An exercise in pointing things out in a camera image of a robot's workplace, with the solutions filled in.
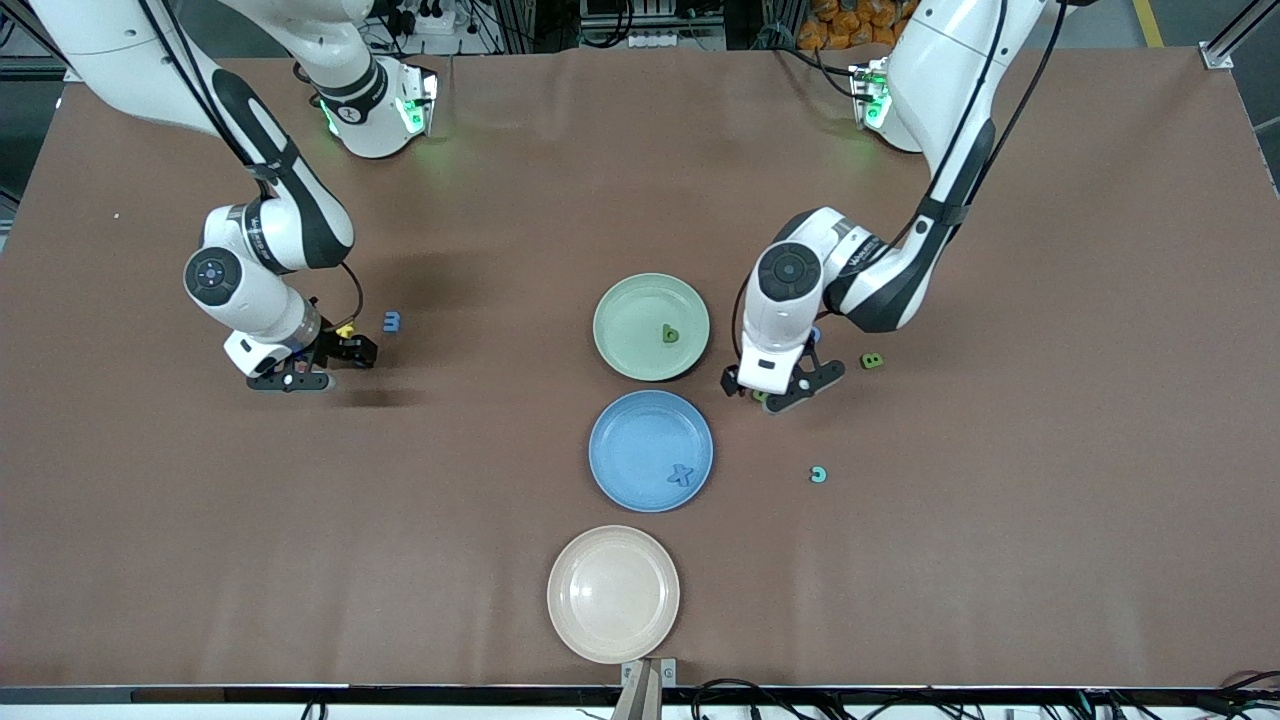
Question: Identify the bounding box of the light green plate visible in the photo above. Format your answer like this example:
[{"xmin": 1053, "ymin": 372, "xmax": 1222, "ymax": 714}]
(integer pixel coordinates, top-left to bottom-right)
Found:
[{"xmin": 592, "ymin": 272, "xmax": 711, "ymax": 383}]

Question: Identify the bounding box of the blue plate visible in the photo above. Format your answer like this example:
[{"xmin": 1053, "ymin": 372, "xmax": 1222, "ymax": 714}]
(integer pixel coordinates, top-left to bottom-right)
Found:
[{"xmin": 588, "ymin": 389, "xmax": 715, "ymax": 514}]

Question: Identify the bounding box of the beige plate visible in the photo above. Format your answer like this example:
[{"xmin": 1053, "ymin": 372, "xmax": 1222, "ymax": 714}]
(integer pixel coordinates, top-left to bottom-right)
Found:
[{"xmin": 546, "ymin": 524, "xmax": 681, "ymax": 665}]

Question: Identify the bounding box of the power strip with plugs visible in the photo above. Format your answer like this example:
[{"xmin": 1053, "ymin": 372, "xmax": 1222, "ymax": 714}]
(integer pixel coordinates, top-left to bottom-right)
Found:
[{"xmin": 385, "ymin": 0, "xmax": 457, "ymax": 37}]

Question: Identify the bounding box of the brown table cover sheet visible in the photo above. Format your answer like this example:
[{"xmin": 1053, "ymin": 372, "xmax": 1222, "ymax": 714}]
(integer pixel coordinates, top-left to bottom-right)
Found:
[{"xmin": 0, "ymin": 45, "xmax": 1280, "ymax": 691}]

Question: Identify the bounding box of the orange packaged goods pile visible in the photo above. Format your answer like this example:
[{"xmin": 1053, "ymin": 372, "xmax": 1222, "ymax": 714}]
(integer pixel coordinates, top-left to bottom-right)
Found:
[{"xmin": 797, "ymin": 0, "xmax": 901, "ymax": 51}]

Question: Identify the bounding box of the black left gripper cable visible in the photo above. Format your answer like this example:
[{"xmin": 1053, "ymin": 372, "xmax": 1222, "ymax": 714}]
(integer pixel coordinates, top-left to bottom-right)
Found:
[{"xmin": 733, "ymin": 0, "xmax": 1063, "ymax": 373}]

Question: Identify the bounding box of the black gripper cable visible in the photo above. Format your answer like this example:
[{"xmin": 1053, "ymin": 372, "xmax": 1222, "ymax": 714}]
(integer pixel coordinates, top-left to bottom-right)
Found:
[
  {"xmin": 140, "ymin": 0, "xmax": 365, "ymax": 326},
  {"xmin": 733, "ymin": 0, "xmax": 1063, "ymax": 373}
]

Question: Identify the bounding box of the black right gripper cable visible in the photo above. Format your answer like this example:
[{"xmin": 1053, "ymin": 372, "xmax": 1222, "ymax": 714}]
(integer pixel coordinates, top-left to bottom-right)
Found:
[{"xmin": 140, "ymin": 0, "xmax": 365, "ymax": 326}]

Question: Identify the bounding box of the grey metal table bracket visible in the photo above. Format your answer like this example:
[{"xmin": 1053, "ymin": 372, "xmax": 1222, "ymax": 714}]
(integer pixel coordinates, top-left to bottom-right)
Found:
[{"xmin": 610, "ymin": 656, "xmax": 680, "ymax": 720}]

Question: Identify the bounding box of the black table edge rail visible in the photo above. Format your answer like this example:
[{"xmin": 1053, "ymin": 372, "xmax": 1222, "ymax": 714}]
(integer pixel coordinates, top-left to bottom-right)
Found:
[{"xmin": 0, "ymin": 685, "xmax": 1280, "ymax": 707}]

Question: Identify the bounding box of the black cable bundle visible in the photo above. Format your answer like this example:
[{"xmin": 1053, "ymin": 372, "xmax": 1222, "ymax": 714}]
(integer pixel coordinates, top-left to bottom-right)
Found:
[{"xmin": 690, "ymin": 678, "xmax": 1280, "ymax": 720}]

